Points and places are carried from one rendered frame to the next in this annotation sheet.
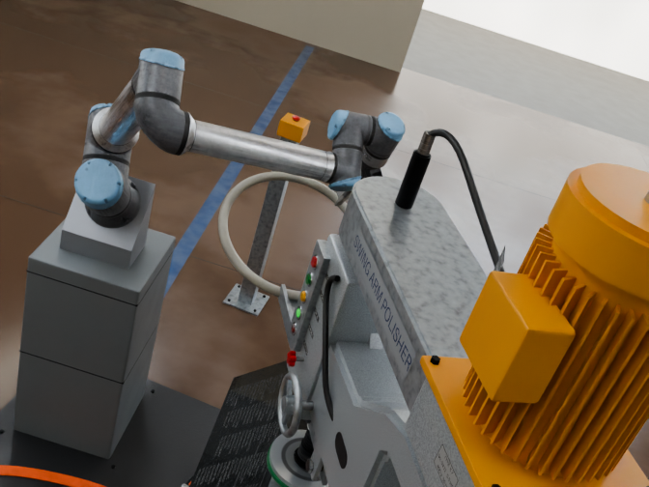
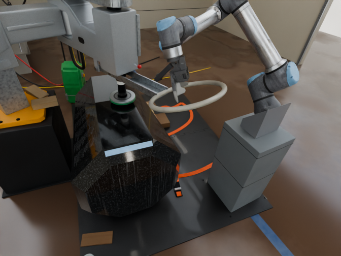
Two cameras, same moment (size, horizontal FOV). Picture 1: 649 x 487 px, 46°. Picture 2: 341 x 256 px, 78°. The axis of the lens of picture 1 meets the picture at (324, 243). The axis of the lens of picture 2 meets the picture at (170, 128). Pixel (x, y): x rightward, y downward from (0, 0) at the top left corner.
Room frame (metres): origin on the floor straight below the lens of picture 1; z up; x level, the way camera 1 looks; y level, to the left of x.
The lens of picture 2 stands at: (3.07, -0.54, 1.91)
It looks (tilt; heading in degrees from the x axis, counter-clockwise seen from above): 40 degrees down; 150
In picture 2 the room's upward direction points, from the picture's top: 5 degrees clockwise
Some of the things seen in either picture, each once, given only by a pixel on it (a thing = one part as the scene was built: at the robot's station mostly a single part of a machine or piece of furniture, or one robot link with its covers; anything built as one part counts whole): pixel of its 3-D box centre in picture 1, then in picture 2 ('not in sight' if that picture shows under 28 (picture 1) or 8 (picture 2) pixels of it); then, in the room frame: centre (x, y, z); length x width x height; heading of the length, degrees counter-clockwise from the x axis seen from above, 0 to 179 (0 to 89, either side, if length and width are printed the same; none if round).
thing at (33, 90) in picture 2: not in sight; (36, 91); (0.97, -0.81, 0.80); 0.20 x 0.10 x 0.05; 34
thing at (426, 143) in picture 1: (416, 170); not in sight; (1.52, -0.14, 1.83); 0.04 x 0.04 x 0.17
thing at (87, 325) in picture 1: (93, 335); (244, 163); (2.29, 0.75, 0.43); 0.50 x 0.50 x 0.85; 0
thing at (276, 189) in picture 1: (269, 215); not in sight; (3.40, 0.31, 0.54); 0.20 x 0.20 x 1.09; 84
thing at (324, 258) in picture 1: (310, 297); (135, 35); (1.55, -0.01, 1.42); 0.08 x 0.03 x 0.28; 22
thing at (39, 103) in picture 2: not in sight; (44, 102); (1.20, -0.75, 0.81); 0.20 x 0.10 x 0.05; 92
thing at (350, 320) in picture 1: (362, 358); (110, 40); (1.45, -0.17, 1.37); 0.36 x 0.22 x 0.45; 22
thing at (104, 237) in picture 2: not in sight; (97, 238); (2.18, -0.64, 0.02); 0.25 x 0.10 x 0.01; 70
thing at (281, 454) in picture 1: (307, 460); (122, 96); (1.52, -0.14, 0.92); 0.21 x 0.21 x 0.01
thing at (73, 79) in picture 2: not in sight; (72, 72); (-0.13, -0.41, 0.43); 0.35 x 0.35 x 0.87; 69
